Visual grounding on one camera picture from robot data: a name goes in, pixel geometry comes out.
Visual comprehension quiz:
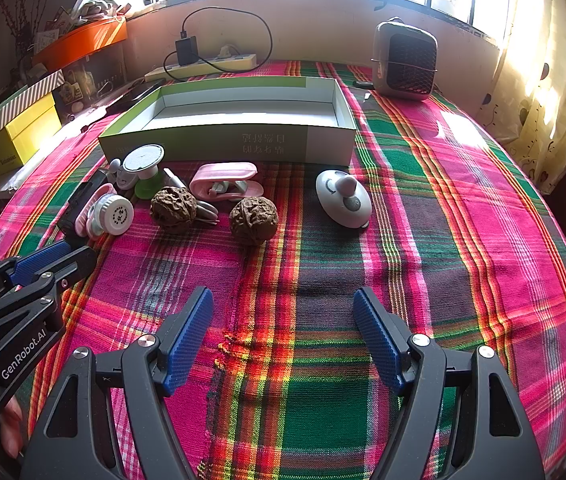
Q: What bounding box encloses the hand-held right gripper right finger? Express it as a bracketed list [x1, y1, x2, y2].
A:
[352, 286, 548, 480]

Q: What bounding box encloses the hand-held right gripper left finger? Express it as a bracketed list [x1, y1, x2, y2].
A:
[19, 286, 214, 480]

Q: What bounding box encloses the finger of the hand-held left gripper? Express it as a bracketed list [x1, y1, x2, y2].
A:
[0, 246, 98, 333]
[0, 240, 71, 293]

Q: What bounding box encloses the pink white holder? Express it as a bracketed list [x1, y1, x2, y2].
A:
[74, 183, 116, 238]

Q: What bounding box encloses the black rectangular device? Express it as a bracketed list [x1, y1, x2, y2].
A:
[58, 170, 108, 248]

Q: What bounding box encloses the white round jar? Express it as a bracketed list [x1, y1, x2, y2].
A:
[95, 194, 134, 237]

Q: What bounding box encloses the white round knob gadget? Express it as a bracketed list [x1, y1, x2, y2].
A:
[108, 158, 136, 192]

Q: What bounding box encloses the brown walnut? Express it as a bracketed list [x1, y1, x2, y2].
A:
[229, 196, 280, 246]
[150, 186, 198, 235]

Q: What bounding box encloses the green stand with grey disc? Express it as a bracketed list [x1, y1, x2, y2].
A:
[123, 143, 166, 200]

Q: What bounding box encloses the white oval gadget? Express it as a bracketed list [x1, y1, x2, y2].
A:
[315, 169, 371, 231]

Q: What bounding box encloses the pink clip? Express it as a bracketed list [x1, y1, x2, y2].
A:
[190, 161, 265, 204]

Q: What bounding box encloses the green white cardboard box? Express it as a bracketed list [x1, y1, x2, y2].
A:
[98, 77, 358, 168]

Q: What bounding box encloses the person's left hand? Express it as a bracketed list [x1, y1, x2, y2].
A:
[2, 395, 26, 459]

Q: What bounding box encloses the plaid tablecloth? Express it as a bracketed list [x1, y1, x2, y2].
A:
[0, 59, 566, 480]

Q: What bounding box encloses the yellow box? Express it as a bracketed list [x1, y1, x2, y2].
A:
[0, 92, 64, 181]

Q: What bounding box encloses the striped box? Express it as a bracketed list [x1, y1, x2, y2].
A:
[0, 71, 66, 136]

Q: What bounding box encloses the orange box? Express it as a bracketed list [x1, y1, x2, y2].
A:
[33, 19, 128, 73]

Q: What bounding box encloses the black charger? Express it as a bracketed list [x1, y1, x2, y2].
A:
[175, 36, 198, 67]

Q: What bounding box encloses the cream power strip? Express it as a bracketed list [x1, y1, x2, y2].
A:
[144, 52, 258, 83]

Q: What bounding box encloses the small beige heater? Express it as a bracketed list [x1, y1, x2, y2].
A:
[372, 19, 438, 101]

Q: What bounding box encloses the cream dotted curtain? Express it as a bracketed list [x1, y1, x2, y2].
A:
[478, 0, 566, 191]

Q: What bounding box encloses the black charger cable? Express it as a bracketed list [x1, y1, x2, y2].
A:
[163, 7, 274, 82]

